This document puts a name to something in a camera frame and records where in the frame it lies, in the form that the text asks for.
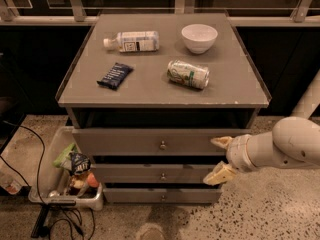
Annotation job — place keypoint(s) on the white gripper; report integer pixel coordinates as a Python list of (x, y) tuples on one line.
[(237, 152)]

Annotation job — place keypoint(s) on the grey top drawer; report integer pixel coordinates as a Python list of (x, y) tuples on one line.
[(145, 142)]

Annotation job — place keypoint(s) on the grey drawer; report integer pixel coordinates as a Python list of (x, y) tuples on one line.
[(145, 142), (151, 173), (159, 195)]

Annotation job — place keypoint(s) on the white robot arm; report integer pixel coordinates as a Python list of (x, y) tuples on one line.
[(294, 142)]

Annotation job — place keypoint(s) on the metal top drawer knob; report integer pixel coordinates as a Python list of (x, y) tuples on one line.
[(163, 145)]

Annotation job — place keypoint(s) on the grey bottom drawer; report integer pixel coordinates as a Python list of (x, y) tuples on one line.
[(159, 195)]

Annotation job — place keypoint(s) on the grey drawer cabinet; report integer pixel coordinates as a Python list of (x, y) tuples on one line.
[(148, 99)]

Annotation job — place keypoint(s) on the grey middle drawer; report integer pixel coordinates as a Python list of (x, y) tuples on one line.
[(151, 173)]

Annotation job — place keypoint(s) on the green white soda can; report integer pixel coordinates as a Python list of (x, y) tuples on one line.
[(187, 74)]

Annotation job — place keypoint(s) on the white ceramic bowl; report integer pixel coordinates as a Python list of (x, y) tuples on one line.
[(199, 38)]

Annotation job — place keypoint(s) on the dark blue snack packet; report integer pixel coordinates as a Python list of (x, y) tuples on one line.
[(115, 76)]

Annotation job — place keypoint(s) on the dark blue chip bag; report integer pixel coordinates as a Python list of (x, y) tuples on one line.
[(79, 163)]

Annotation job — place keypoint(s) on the clear plastic water bottle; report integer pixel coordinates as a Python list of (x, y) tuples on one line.
[(140, 41)]

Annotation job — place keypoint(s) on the green snack bag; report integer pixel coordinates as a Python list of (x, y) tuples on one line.
[(64, 159)]

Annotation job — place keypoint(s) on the clear plastic storage bin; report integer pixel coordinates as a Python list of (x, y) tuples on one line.
[(53, 182)]

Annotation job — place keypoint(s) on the small plastic bottle on floor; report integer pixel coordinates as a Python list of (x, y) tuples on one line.
[(8, 183)]

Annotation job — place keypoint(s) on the metal window railing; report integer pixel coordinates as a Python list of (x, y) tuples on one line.
[(242, 13)]

